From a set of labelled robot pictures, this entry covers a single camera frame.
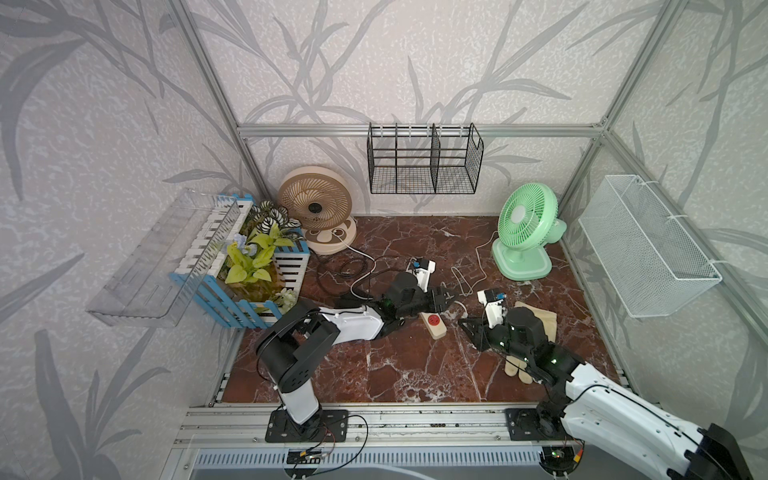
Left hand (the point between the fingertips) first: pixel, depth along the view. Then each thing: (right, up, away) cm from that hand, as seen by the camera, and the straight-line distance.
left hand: (455, 297), depth 82 cm
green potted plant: (-52, +8, -8) cm, 53 cm away
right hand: (+1, -5, -4) cm, 6 cm away
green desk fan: (+21, +21, +3) cm, 30 cm away
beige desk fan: (-41, +29, +10) cm, 51 cm away
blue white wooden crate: (-64, 0, -5) cm, 64 cm away
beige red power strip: (-5, -9, +7) cm, 13 cm away
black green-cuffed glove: (-19, +1, -12) cm, 22 cm away
